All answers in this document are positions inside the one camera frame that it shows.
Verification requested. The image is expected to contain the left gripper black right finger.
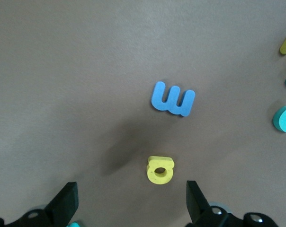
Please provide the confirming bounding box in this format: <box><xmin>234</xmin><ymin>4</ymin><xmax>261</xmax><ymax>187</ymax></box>
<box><xmin>186</xmin><ymin>180</ymin><xmax>220</xmax><ymax>227</ymax></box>

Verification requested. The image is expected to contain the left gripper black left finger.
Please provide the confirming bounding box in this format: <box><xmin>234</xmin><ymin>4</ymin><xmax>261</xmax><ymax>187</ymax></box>
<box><xmin>45</xmin><ymin>181</ymin><xmax>79</xmax><ymax>227</ymax></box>

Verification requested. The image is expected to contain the teal foam letter c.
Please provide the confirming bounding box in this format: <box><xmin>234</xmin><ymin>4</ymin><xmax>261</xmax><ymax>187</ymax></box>
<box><xmin>272</xmin><ymin>105</ymin><xmax>286</xmax><ymax>133</ymax></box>

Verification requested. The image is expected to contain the yellow foam letter a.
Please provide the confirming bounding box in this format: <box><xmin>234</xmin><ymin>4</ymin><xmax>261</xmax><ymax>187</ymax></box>
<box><xmin>146</xmin><ymin>156</ymin><xmax>175</xmax><ymax>185</ymax></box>

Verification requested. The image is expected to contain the blue foam letter m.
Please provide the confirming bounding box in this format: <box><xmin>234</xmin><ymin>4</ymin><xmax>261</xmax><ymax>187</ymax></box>
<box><xmin>150</xmin><ymin>81</ymin><xmax>196</xmax><ymax>117</ymax></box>

